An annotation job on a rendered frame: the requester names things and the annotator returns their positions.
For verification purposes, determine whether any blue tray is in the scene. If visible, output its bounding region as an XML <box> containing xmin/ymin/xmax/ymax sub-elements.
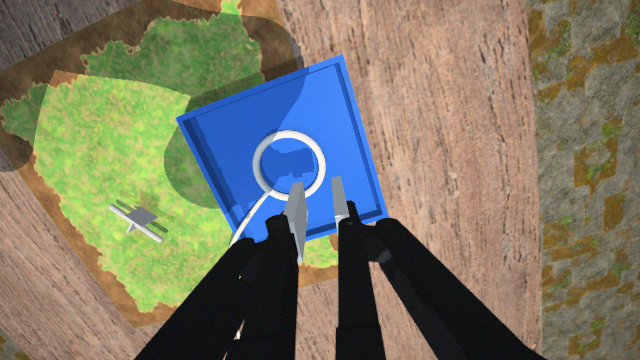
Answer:
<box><xmin>175</xmin><ymin>56</ymin><xmax>389</xmax><ymax>243</ymax></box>

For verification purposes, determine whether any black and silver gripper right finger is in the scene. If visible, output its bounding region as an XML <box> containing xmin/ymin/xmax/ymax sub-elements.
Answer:
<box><xmin>331</xmin><ymin>176</ymin><xmax>547</xmax><ymax>360</ymax></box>

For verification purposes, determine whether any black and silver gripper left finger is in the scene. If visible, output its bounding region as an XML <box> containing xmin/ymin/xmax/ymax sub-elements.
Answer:
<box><xmin>134</xmin><ymin>182</ymin><xmax>308</xmax><ymax>360</ymax></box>

